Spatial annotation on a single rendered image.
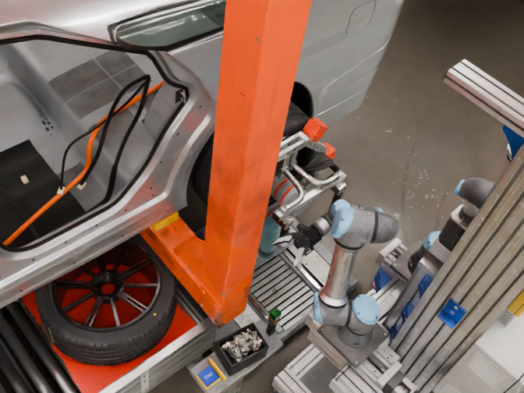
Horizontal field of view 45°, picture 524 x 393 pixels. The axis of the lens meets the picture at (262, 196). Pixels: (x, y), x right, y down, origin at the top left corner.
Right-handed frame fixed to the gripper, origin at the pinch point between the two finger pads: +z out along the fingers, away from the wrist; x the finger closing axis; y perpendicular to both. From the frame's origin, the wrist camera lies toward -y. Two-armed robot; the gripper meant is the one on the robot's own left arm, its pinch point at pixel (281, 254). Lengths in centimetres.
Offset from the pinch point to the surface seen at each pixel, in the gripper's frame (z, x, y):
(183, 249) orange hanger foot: 29.2, 39.5, 6.8
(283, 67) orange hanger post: -11, -22, -109
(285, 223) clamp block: -11.4, 12.3, 0.5
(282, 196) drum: -22.1, 29.4, 6.6
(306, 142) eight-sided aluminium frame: -42, 31, -13
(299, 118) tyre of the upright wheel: -47, 41, -18
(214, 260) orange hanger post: 25.5, 8.3, -14.9
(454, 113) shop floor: -208, 92, 136
